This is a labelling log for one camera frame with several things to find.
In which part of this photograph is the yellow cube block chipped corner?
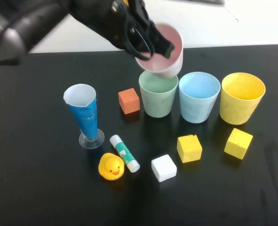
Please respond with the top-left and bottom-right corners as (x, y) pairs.
(176, 134), (203, 163)

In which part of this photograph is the yellow cube block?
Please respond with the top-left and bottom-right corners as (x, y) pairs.
(223, 128), (253, 161)

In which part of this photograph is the yellow plastic cup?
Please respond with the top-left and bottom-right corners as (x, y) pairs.
(219, 72), (266, 125)

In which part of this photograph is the light blue plastic cup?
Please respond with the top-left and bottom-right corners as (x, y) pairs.
(179, 71), (221, 123)

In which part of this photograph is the white cube block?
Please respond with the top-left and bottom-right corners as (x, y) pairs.
(151, 154), (178, 183)

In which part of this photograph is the white green glue stick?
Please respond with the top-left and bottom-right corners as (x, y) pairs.
(109, 134), (141, 173)

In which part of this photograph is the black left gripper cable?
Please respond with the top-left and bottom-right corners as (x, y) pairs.
(123, 9), (155, 61)

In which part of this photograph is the blue taped conical measuring glass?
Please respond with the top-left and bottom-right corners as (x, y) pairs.
(63, 83), (106, 149)

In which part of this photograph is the green plastic cup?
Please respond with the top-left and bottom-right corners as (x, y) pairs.
(138, 70), (179, 118)

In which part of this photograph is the yellow rubber duck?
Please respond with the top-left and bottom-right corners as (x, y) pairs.
(98, 152), (125, 181)

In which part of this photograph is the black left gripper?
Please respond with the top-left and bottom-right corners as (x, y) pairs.
(69, 0), (176, 59)

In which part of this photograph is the pink plastic cup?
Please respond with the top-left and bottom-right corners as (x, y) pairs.
(134, 23), (184, 79)

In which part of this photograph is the orange cube block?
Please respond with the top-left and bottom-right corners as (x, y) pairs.
(118, 88), (141, 115)

